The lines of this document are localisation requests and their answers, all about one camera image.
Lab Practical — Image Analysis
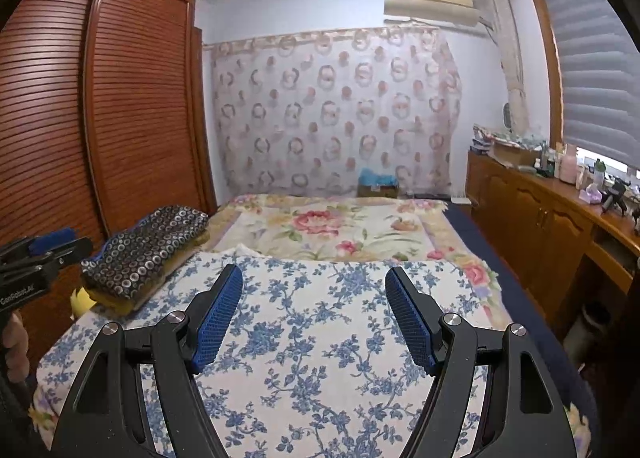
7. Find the brown paisley garment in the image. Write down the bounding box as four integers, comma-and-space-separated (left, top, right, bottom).
85, 233, 211, 316

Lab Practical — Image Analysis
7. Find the open cardboard box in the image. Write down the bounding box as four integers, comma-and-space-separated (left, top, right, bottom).
492, 140, 541, 166

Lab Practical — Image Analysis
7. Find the small cardboard box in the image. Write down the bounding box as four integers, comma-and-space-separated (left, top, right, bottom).
357, 183, 401, 199

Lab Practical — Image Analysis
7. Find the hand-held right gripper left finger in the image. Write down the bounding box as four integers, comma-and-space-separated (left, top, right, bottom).
50, 263, 243, 458

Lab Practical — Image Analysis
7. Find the beige lace curtain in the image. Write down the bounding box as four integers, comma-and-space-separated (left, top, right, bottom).
480, 0, 531, 134

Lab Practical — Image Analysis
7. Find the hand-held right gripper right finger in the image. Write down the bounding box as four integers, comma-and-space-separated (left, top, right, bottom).
384, 265, 578, 458

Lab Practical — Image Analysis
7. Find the pink bottle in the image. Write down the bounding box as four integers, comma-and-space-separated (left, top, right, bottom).
559, 143, 580, 184

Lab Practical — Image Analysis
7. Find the wooden louvered wardrobe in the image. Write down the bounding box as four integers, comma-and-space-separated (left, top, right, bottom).
0, 0, 218, 369

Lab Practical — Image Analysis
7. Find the navy circle-print garment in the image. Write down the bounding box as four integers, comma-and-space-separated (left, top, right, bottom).
80, 205, 211, 301

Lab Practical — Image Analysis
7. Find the wooden window frame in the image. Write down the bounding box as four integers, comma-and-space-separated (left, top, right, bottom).
522, 0, 566, 144

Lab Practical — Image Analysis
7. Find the small black tripod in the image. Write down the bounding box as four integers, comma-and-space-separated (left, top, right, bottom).
602, 177, 631, 214

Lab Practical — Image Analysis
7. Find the person's left hand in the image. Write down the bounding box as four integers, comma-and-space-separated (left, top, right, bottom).
2, 313, 33, 379

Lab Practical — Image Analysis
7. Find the grey round bin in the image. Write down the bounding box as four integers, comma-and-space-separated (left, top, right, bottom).
570, 303, 613, 369

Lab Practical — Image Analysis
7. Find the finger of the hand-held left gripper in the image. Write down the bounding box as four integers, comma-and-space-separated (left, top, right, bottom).
30, 237, 93, 271
0, 227, 81, 259

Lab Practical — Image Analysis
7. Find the circle-print sheer curtain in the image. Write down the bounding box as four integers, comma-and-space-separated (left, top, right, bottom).
210, 27, 463, 199

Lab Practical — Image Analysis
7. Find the floral blanket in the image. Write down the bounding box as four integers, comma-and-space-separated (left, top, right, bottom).
27, 193, 598, 458

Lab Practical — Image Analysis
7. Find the wooden sideboard cabinet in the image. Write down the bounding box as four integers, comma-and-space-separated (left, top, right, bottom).
467, 150, 640, 339

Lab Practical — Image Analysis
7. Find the pile of papers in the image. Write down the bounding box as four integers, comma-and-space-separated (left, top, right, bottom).
472, 124, 501, 155

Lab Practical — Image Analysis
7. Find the grey window blind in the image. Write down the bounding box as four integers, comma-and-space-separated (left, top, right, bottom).
542, 0, 640, 169

